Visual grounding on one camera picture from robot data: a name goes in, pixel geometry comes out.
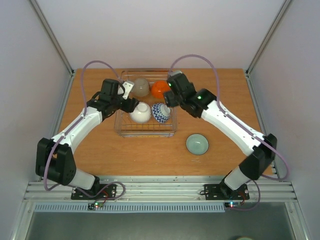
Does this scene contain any plain white bowl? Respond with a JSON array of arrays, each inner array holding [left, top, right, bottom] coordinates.
[[129, 102, 151, 124]]

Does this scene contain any blue patterned bowl red inside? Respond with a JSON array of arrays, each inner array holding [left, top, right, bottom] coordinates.
[[151, 103, 171, 124]]

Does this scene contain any chrome wire dish rack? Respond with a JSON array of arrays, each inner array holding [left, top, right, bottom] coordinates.
[[113, 69, 179, 138]]

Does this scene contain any pale green dashed bowl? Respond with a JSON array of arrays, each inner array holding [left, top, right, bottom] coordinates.
[[185, 133, 209, 156]]

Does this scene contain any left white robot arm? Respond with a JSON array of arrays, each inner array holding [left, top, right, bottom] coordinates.
[[35, 79, 139, 199]]

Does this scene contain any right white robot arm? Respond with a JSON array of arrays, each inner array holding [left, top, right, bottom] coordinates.
[[163, 71, 277, 199]]

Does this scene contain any left small circuit board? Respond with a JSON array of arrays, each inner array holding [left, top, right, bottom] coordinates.
[[87, 202, 104, 211]]

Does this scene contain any small circuit board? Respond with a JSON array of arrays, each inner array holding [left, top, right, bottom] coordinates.
[[224, 201, 244, 209], [87, 202, 104, 211]]

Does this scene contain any right small circuit board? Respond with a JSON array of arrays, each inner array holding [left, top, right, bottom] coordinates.
[[224, 201, 244, 209]]

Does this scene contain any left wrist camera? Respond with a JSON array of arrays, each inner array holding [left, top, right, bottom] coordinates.
[[118, 80, 135, 100]]

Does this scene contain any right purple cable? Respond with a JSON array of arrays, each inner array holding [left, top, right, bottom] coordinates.
[[169, 54, 291, 212]]

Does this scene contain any aluminium front rail bed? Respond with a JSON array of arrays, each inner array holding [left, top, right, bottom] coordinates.
[[23, 175, 297, 203]]

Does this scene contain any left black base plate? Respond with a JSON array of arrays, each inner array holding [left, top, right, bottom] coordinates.
[[70, 183, 117, 201]]

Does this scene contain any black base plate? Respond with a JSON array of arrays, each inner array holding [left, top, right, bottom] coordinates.
[[70, 183, 117, 201], [201, 184, 250, 201]]

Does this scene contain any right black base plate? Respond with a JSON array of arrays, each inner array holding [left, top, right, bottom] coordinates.
[[201, 184, 250, 201]]

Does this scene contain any grey slotted cable duct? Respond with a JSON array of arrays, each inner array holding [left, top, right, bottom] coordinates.
[[34, 202, 225, 214]]

